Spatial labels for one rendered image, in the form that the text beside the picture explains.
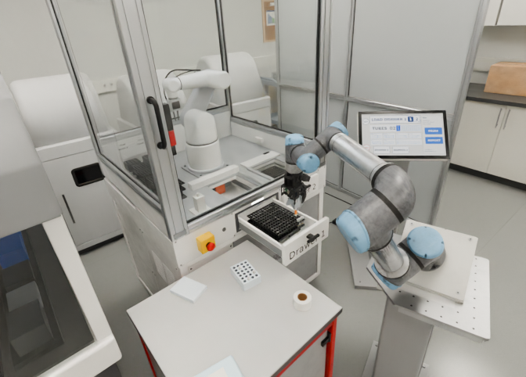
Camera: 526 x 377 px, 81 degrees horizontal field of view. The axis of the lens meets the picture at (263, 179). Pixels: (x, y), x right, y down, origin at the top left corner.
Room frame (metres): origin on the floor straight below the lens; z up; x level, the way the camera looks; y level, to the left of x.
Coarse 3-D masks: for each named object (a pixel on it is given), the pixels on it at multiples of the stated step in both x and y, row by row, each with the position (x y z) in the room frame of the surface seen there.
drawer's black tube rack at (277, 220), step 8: (264, 208) 1.33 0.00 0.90; (272, 208) 1.32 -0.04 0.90; (280, 208) 1.32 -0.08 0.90; (248, 216) 1.27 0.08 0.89; (256, 216) 1.26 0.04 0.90; (264, 216) 1.26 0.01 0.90; (272, 216) 1.25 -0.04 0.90; (280, 216) 1.26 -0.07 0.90; (288, 216) 1.25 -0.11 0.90; (256, 224) 1.23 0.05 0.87; (264, 224) 1.19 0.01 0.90; (272, 224) 1.18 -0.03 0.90; (280, 224) 1.18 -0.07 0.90; (288, 224) 1.18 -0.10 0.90; (264, 232) 1.18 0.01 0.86; (272, 232) 1.13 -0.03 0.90; (280, 232) 1.16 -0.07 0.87; (288, 232) 1.15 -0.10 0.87; (280, 240) 1.11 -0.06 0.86
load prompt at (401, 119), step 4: (372, 116) 1.89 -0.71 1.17; (376, 116) 1.88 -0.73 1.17; (380, 116) 1.88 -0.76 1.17; (384, 116) 1.87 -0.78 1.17; (388, 116) 1.87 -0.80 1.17; (392, 116) 1.87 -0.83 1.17; (396, 116) 1.86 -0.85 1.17; (400, 116) 1.86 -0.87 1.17; (404, 116) 1.85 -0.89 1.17; (408, 116) 1.85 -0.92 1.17; (412, 116) 1.85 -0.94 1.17; (416, 116) 1.84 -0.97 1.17; (372, 120) 1.87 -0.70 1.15; (376, 120) 1.86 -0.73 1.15; (380, 120) 1.86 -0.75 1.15; (384, 120) 1.85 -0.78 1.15; (388, 120) 1.85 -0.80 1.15; (392, 120) 1.85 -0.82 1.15; (396, 120) 1.84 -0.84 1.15; (400, 120) 1.84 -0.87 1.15; (404, 120) 1.83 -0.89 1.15; (408, 120) 1.83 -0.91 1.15; (412, 120) 1.83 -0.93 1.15; (416, 120) 1.82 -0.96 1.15; (420, 120) 1.82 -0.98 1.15
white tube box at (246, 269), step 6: (240, 264) 1.05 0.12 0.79; (246, 264) 1.04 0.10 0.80; (234, 270) 1.01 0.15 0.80; (240, 270) 1.01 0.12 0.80; (246, 270) 1.02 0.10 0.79; (252, 270) 1.01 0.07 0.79; (234, 276) 1.00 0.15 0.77; (240, 276) 0.98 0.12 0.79; (246, 276) 0.98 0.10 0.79; (252, 276) 0.97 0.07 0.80; (258, 276) 0.97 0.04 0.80; (240, 282) 0.95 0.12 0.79; (246, 282) 0.94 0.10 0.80; (252, 282) 0.95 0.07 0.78; (258, 282) 0.96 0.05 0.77; (246, 288) 0.93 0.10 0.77
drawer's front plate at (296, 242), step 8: (312, 224) 1.13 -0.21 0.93; (320, 224) 1.14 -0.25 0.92; (328, 224) 1.17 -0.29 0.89; (304, 232) 1.07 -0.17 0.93; (312, 232) 1.10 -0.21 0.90; (320, 232) 1.14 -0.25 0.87; (288, 240) 1.03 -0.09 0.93; (296, 240) 1.04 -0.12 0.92; (304, 240) 1.07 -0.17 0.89; (320, 240) 1.14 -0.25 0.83; (288, 248) 1.00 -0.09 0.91; (296, 248) 1.03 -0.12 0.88; (304, 248) 1.07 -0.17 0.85; (288, 256) 1.00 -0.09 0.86; (296, 256) 1.03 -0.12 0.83
